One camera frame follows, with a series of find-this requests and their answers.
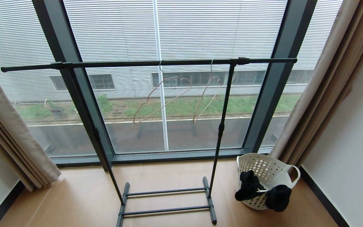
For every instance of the black shorts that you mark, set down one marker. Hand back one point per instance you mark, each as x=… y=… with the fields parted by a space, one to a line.
x=248 y=186

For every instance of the pink clothes hanger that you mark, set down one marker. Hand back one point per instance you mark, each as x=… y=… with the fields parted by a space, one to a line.
x=203 y=96
x=152 y=92

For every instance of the black clothes rack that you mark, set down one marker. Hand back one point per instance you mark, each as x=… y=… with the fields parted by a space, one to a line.
x=137 y=63

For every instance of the white laundry basket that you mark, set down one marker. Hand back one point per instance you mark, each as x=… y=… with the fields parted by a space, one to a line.
x=263 y=165

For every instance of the window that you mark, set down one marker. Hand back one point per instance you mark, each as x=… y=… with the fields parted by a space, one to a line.
x=121 y=31

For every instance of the black garment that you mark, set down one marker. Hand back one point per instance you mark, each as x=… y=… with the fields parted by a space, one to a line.
x=278 y=198

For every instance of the beige curtain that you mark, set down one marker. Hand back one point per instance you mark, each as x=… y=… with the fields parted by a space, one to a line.
x=11 y=135
x=336 y=72

